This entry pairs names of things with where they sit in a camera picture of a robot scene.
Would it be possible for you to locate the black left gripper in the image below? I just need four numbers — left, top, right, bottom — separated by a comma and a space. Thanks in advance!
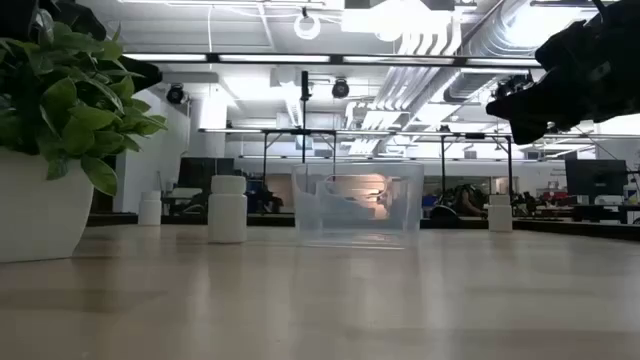
52, 0, 164, 94

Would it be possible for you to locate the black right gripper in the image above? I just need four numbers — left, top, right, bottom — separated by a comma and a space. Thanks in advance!
485, 17, 640, 146

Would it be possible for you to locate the white pill bottle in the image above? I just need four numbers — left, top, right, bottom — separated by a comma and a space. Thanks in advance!
488, 194, 514, 233
138, 190, 163, 227
207, 174, 248, 245

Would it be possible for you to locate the clear plastic basket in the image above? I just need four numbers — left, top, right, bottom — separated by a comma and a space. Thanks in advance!
291, 160, 425, 250

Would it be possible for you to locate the black computer monitor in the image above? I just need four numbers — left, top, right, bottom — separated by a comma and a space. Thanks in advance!
564, 158, 629, 198
177, 157, 236, 191

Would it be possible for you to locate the green plant in white pot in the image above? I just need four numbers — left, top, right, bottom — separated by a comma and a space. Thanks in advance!
0, 7, 169, 264

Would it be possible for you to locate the person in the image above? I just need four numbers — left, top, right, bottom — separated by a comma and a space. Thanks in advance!
451, 183, 490, 218

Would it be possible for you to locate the black office chair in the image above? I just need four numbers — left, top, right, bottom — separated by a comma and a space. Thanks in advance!
429, 204, 464, 222

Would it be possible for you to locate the black tripod stand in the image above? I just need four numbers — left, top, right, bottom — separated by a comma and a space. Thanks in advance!
299, 69, 313, 164

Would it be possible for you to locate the black beam with light strips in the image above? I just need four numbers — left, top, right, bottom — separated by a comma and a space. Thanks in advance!
117, 51, 544, 69

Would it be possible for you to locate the silver ventilation duct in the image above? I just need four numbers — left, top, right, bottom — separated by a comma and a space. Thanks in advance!
442, 0, 601, 104

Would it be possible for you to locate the black background rig frame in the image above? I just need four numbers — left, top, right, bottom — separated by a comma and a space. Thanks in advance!
198, 127, 339, 216
438, 131, 515, 207

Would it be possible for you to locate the white cable ring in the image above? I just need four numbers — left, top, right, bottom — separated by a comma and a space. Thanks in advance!
293, 12, 322, 42

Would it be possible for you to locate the black aluminium table frame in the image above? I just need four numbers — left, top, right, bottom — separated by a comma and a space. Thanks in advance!
87, 212, 640, 242

